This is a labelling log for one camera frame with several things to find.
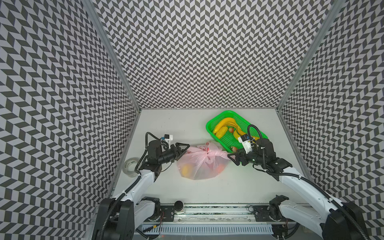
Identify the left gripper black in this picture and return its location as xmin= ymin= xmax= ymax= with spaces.
xmin=157 ymin=142 xmax=190 ymax=164

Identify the pink plastic bag peach print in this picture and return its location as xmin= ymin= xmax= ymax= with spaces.
xmin=177 ymin=142 xmax=231 ymax=181

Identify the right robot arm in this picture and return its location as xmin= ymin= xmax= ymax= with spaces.
xmin=228 ymin=135 xmax=369 ymax=240

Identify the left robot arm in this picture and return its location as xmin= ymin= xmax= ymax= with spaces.
xmin=92 ymin=140 xmax=190 ymax=240

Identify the small yellow fake banana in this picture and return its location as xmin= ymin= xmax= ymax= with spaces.
xmin=233 ymin=128 xmax=247 ymax=139

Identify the yellow fake banana bunch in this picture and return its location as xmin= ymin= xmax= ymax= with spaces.
xmin=213 ymin=118 xmax=238 ymax=139

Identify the green plastic basket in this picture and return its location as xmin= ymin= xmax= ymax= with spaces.
xmin=206 ymin=111 xmax=251 ymax=153

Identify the clear tape roll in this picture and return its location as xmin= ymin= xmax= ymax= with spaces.
xmin=122 ymin=158 xmax=140 ymax=178

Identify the white ribbed vent strip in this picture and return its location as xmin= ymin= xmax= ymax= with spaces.
xmin=145 ymin=224 xmax=274 ymax=236

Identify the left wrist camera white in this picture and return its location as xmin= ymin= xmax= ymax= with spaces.
xmin=161 ymin=134 xmax=173 ymax=150

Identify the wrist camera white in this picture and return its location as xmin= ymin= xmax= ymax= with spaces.
xmin=161 ymin=134 xmax=173 ymax=150
xmin=238 ymin=134 xmax=254 ymax=154

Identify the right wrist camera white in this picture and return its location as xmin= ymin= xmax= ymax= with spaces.
xmin=238 ymin=134 xmax=254 ymax=154

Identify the black knob on rail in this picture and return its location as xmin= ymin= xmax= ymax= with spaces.
xmin=174 ymin=201 xmax=184 ymax=212

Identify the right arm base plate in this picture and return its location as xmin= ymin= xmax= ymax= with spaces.
xmin=248 ymin=195 xmax=293 ymax=223

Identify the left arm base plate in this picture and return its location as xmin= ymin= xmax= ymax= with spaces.
xmin=142 ymin=197 xmax=175 ymax=222

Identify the aluminium front rail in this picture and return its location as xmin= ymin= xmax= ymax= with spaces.
xmin=89 ymin=203 xmax=340 ymax=226

